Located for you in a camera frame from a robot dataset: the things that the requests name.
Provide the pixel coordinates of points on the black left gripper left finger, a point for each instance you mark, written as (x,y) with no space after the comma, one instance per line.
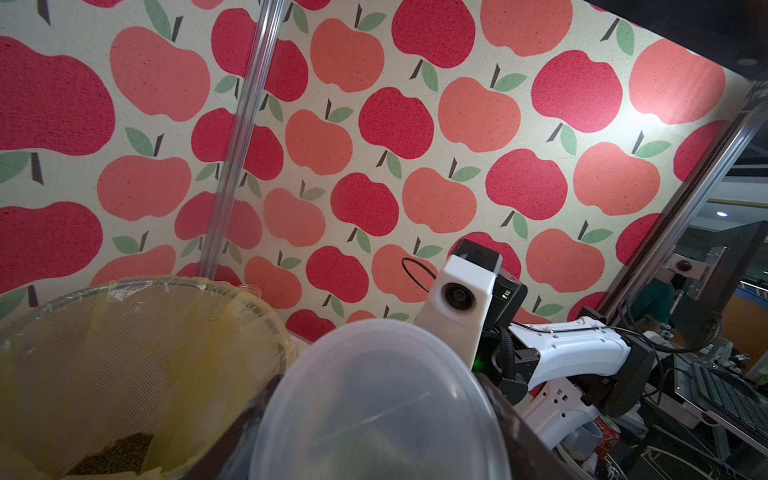
(230,457)

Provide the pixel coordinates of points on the clear jar with mung beans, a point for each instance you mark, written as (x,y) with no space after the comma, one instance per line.
(379,399)

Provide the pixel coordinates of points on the yellow plastic bin liner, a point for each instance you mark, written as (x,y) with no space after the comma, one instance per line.
(132,372)

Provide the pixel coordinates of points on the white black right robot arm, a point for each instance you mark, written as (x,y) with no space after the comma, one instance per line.
(584,368)

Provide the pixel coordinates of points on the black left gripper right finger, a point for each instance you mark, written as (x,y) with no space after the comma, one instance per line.
(528,456)

